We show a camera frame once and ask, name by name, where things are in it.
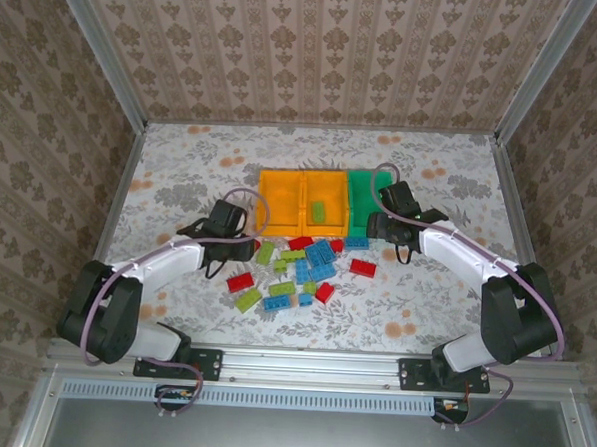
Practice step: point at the small lime green lego brick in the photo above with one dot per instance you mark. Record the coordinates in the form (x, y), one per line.
(280, 265)
(309, 287)

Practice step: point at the small blue lego brick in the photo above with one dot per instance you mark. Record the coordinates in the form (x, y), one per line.
(305, 299)

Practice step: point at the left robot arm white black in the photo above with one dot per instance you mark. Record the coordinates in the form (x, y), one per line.
(166, 261)

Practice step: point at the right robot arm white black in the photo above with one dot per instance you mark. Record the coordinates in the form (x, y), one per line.
(457, 252)

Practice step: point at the green plastic bin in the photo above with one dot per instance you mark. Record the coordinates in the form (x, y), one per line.
(362, 197)

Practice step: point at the orange plastic bin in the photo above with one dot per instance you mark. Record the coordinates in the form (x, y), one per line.
(279, 202)
(335, 195)

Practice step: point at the floral patterned table cover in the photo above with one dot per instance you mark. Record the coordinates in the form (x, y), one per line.
(206, 178)

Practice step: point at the steel sheet panel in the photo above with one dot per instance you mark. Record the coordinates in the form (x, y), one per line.
(317, 440)

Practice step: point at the aluminium thin cross rail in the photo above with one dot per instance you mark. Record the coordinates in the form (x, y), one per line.
(323, 126)

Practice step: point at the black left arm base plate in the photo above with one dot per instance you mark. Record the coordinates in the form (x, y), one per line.
(211, 364)

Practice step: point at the aluminium side rail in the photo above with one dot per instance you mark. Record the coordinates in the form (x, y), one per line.
(118, 199)
(514, 195)

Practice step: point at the aluminium mounting rail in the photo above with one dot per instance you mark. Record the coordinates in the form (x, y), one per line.
(311, 367)

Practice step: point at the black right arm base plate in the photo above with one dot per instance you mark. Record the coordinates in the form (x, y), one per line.
(413, 375)

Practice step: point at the aluminium corner post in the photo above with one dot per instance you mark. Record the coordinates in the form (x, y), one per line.
(542, 71)
(109, 58)

